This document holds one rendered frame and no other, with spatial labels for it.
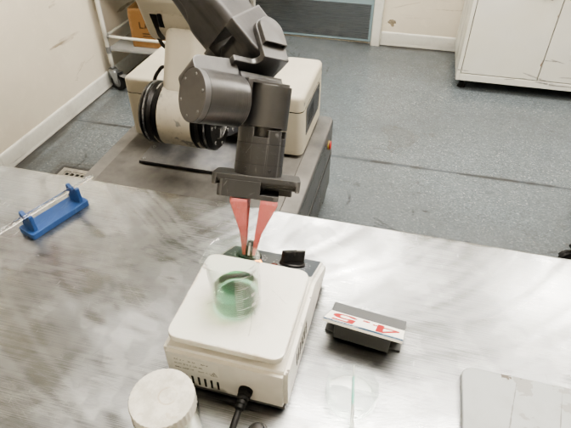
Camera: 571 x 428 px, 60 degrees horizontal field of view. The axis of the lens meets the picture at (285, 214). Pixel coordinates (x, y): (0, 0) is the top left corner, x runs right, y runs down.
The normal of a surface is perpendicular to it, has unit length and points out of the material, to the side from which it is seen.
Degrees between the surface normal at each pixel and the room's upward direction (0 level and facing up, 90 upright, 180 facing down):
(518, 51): 90
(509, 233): 0
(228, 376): 90
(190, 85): 67
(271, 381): 90
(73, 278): 0
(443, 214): 0
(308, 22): 90
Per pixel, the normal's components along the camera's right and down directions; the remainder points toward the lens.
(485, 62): -0.26, 0.62
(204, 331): 0.00, -0.77
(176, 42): -0.22, 0.22
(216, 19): -0.49, 0.54
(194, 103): -0.76, 0.03
